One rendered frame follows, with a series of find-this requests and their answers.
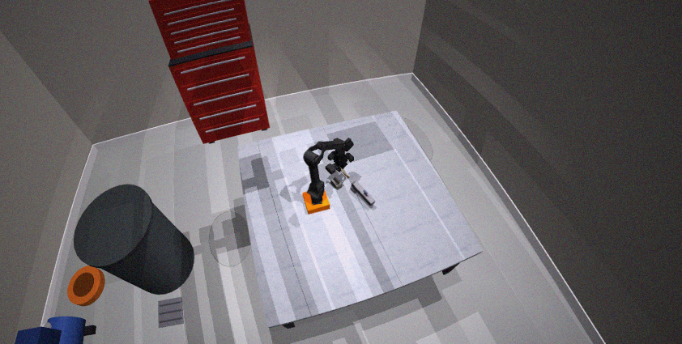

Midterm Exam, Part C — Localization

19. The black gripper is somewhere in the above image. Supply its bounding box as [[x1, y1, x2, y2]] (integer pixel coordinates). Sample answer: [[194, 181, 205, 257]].
[[326, 153, 354, 174]]

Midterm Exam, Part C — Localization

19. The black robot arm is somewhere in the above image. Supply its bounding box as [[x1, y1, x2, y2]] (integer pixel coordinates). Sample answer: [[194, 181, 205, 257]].
[[303, 138, 354, 205]]

